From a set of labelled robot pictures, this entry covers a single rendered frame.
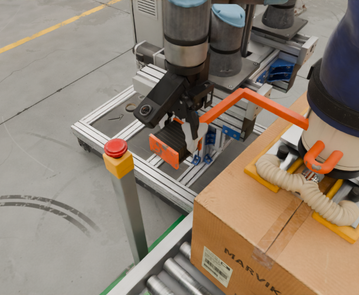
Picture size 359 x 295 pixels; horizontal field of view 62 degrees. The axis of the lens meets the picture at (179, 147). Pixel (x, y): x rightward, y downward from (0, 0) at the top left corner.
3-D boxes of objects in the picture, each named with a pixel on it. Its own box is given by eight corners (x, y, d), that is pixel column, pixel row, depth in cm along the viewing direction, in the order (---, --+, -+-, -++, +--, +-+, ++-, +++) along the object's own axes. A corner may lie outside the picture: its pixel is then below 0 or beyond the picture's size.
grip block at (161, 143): (176, 170, 65) (176, 155, 62) (149, 150, 69) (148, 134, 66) (202, 149, 69) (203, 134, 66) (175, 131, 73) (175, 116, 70)
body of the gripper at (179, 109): (212, 107, 63) (219, 55, 55) (185, 127, 59) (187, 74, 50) (186, 92, 67) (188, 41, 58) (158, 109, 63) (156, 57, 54)
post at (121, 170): (144, 282, 162) (115, 165, 89) (136, 273, 165) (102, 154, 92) (153, 273, 166) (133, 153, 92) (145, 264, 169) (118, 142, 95)
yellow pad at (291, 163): (276, 194, 73) (280, 182, 70) (242, 172, 78) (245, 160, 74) (336, 125, 90) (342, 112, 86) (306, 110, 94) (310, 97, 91)
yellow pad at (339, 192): (352, 246, 64) (363, 235, 61) (310, 217, 69) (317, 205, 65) (404, 158, 81) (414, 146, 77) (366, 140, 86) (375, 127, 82)
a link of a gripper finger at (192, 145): (216, 145, 67) (208, 108, 62) (198, 159, 64) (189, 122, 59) (205, 141, 69) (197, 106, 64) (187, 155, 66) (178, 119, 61)
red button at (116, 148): (115, 166, 89) (113, 157, 86) (101, 154, 92) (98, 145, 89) (133, 153, 92) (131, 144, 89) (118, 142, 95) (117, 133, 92)
